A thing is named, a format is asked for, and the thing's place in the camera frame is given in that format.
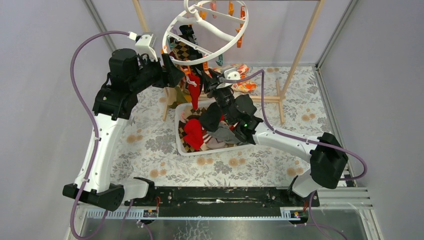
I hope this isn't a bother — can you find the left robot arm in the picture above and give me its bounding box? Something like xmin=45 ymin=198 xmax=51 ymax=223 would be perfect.
xmin=62 ymin=48 xmax=185 ymax=212

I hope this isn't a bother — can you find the hanging black lettered sock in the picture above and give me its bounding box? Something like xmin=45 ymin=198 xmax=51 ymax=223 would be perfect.
xmin=178 ymin=24 xmax=209 ymax=72

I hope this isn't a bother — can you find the red sock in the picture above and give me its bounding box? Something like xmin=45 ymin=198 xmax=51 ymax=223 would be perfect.
xmin=183 ymin=118 xmax=208 ymax=151
xmin=186 ymin=74 xmax=202 ymax=110

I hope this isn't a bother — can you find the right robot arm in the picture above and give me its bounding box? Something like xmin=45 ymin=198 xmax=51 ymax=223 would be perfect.
xmin=200 ymin=69 xmax=349 ymax=206

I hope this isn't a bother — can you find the orange patterned cloth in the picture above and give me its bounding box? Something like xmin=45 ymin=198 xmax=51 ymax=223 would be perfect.
xmin=212 ymin=64 xmax=257 ymax=94

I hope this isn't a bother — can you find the teal clothes peg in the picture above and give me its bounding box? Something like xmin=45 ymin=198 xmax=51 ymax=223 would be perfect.
xmin=215 ymin=54 xmax=224 ymax=67

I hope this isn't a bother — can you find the brown argyle sock in basket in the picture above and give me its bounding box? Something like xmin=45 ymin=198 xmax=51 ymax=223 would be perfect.
xmin=177 ymin=107 xmax=198 ymax=153

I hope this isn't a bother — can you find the white round clip hanger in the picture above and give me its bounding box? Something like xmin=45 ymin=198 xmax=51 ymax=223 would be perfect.
xmin=161 ymin=0 xmax=250 ymax=66

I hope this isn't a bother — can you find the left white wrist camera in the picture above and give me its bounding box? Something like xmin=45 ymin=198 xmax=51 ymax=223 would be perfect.
xmin=128 ymin=31 xmax=158 ymax=62

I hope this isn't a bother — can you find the hanging brown argyle sock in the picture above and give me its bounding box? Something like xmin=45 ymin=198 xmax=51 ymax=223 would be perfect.
xmin=167 ymin=34 xmax=204 ymax=74

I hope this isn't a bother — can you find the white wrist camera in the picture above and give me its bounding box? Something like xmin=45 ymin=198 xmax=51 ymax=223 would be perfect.
xmin=217 ymin=66 xmax=241 ymax=89
xmin=128 ymin=31 xmax=158 ymax=62

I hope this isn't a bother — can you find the floral table cloth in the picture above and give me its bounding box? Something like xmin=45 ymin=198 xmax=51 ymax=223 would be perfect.
xmin=110 ymin=66 xmax=332 ymax=187

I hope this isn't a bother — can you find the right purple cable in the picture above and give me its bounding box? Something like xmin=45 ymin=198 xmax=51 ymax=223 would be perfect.
xmin=223 ymin=68 xmax=369 ymax=240

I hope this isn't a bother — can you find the hanging green striped sock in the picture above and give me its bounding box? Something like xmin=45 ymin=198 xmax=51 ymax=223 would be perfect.
xmin=167 ymin=86 xmax=189 ymax=109

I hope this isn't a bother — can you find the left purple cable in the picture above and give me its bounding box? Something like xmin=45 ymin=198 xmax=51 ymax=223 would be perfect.
xmin=69 ymin=30 xmax=138 ymax=240

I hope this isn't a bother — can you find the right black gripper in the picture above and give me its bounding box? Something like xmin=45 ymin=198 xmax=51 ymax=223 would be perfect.
xmin=200 ymin=68 xmax=235 ymax=125

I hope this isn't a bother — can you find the purple cable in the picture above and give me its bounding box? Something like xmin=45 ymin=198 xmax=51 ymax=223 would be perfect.
xmin=69 ymin=30 xmax=138 ymax=240
xmin=223 ymin=68 xmax=369 ymax=240

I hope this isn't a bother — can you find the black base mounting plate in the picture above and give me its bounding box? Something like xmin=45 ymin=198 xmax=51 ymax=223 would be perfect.
xmin=133 ymin=186 xmax=320 ymax=218

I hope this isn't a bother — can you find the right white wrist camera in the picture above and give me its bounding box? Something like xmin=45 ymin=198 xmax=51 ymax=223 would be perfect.
xmin=217 ymin=66 xmax=241 ymax=89

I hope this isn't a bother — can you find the wooden drying rack frame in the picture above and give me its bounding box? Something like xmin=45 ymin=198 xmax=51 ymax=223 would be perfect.
xmin=131 ymin=0 xmax=327 ymax=124

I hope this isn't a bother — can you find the orange clothes peg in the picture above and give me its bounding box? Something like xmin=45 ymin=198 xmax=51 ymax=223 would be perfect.
xmin=180 ymin=65 xmax=192 ymax=77

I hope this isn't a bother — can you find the grey sock in basket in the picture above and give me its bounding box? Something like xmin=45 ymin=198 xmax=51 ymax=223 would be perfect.
xmin=207 ymin=127 xmax=242 ymax=145

